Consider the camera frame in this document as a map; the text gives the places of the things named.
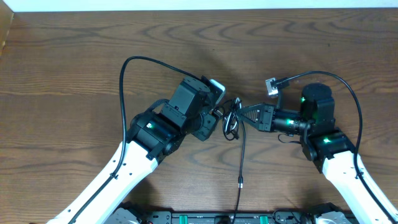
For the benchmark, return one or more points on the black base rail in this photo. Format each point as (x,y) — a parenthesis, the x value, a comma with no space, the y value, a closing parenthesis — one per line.
(126,216)

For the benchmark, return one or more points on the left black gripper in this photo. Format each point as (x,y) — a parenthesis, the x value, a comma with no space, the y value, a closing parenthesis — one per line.
(208,127)

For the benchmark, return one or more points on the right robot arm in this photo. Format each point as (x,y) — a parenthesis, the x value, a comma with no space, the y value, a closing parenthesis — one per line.
(328,148)

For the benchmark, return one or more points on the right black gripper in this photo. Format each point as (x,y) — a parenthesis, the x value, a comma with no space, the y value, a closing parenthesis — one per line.
(267,117)

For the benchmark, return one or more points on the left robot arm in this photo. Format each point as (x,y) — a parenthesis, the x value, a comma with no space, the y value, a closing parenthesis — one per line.
(153,135)

